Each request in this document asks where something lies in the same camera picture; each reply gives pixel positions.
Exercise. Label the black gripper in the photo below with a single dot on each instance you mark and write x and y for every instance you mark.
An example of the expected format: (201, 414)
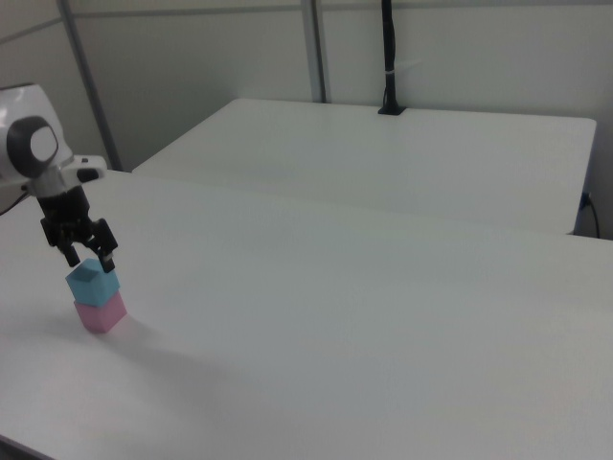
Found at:
(64, 213)

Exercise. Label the blue cube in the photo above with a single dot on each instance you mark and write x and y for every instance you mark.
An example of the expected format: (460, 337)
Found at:
(92, 283)

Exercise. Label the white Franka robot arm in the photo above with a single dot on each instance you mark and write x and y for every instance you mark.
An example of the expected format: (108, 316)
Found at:
(33, 141)

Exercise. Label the pink cube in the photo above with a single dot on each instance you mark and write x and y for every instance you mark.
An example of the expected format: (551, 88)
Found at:
(100, 316)

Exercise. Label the white side table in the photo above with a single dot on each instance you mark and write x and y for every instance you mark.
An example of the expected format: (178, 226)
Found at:
(373, 163)

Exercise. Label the grey partition post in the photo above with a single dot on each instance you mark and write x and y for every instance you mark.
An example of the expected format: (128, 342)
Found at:
(88, 81)
(316, 48)

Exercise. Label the black camera pole with base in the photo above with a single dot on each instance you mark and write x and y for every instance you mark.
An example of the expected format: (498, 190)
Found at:
(390, 62)

